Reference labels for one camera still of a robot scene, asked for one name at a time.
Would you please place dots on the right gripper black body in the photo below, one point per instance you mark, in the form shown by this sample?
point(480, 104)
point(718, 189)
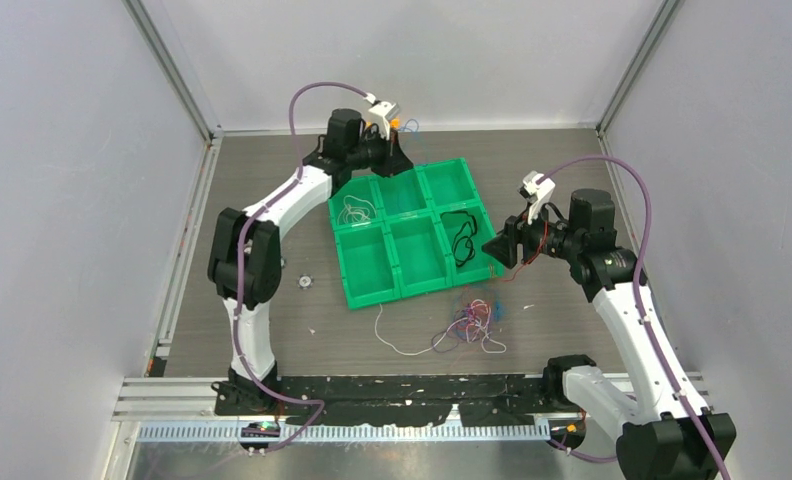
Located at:
point(561, 239)

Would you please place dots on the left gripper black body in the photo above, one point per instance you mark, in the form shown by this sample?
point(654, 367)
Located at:
point(376, 153)

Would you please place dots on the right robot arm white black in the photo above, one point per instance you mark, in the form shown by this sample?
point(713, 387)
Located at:
point(663, 429)

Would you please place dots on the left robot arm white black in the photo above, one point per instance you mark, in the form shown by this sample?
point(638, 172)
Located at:
point(246, 253)

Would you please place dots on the orange triangular plastic piece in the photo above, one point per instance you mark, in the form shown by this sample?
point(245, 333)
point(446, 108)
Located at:
point(411, 125)

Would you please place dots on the green plastic bin tray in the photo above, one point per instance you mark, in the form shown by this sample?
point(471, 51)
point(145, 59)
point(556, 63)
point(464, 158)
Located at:
point(410, 235)

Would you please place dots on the poker chip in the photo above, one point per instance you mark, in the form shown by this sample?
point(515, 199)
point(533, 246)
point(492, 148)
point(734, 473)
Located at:
point(305, 282)

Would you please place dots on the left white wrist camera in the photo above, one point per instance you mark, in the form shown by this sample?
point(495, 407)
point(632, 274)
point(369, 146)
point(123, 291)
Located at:
point(385, 114)

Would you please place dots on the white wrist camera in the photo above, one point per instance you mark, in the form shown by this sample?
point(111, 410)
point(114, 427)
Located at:
point(537, 190)
point(385, 114)

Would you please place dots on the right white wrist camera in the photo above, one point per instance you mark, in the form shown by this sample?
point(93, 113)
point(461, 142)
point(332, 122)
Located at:
point(537, 190)

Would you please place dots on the perforated metal rail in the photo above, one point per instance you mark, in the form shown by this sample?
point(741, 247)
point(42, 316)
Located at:
point(264, 431)

